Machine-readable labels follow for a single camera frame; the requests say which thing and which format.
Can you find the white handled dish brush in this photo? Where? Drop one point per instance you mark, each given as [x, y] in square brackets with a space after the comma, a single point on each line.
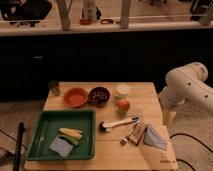
[107, 126]

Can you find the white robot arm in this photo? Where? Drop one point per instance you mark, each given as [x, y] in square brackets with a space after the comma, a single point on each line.
[188, 83]

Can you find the dark bowl with beans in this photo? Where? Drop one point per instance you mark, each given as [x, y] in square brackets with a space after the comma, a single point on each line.
[98, 96]

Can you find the red bowl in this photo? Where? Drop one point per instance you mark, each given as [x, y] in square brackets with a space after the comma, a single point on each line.
[75, 97]

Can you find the small metal cup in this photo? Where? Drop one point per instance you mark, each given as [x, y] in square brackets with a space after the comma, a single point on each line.
[54, 88]

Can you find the small wooden block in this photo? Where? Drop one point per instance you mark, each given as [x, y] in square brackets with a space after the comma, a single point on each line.
[137, 133]

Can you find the metal fork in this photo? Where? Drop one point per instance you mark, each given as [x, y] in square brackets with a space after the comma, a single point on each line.
[124, 140]

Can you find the yellow corn cob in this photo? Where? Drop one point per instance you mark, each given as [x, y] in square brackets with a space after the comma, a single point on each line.
[71, 133]

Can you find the green vegetable piece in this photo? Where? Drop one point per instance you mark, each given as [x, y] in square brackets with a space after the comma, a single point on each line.
[69, 139]

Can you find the green plastic tray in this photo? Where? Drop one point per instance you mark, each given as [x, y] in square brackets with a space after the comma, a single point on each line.
[47, 128]

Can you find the grey folded cloth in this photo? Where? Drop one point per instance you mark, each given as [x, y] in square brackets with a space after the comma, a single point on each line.
[153, 138]

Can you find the blue sponge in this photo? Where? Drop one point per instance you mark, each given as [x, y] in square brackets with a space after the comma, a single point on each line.
[62, 147]

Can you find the black pole stand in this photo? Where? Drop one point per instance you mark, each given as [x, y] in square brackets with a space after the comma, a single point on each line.
[16, 162]

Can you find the black bag on shelf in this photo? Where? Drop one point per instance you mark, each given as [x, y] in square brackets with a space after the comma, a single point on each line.
[29, 12]

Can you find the red ring object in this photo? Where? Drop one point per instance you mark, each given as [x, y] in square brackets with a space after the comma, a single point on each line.
[107, 21]

